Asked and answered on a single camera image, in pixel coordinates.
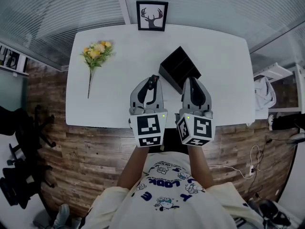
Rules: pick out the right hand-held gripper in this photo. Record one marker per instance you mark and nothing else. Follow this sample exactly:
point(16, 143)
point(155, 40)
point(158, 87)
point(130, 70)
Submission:
point(197, 130)

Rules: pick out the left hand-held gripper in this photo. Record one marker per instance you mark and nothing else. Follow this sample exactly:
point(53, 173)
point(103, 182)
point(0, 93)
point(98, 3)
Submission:
point(149, 130)

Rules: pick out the small black object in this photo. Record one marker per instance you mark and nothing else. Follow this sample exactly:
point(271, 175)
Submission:
point(152, 82)

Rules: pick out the black box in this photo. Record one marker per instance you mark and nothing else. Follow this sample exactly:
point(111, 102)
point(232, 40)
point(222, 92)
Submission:
point(181, 67)

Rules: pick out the person's left forearm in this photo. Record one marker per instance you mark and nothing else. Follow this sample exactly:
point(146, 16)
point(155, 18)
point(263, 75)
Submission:
point(133, 168)

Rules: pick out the person's right forearm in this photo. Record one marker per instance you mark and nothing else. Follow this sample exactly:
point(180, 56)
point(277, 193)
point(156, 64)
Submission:
point(200, 166)

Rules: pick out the white standing desk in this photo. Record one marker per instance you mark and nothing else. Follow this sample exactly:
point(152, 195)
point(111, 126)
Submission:
point(114, 104)

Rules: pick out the yellow artificial flower bouquet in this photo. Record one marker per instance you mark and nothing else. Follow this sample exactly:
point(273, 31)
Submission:
point(97, 52)

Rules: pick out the white crumpled garment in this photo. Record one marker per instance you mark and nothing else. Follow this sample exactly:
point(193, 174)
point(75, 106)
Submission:
point(264, 96)

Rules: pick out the black framed deer picture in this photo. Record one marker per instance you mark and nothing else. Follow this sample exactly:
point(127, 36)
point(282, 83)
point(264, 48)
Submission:
point(152, 15)

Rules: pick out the white wooden chair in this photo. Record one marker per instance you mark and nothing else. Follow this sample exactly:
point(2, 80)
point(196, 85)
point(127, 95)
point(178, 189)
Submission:
point(281, 70)

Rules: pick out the white power strip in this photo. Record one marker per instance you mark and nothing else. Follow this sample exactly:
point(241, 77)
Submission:
point(251, 170)

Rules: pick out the person's white printed t-shirt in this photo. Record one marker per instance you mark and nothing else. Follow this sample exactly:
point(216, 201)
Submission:
point(171, 209)

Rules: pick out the black metal rack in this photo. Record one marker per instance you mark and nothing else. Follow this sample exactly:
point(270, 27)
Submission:
point(12, 59)

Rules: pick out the black office chair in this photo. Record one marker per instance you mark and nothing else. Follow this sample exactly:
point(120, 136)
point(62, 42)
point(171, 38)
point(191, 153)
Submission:
point(21, 170)

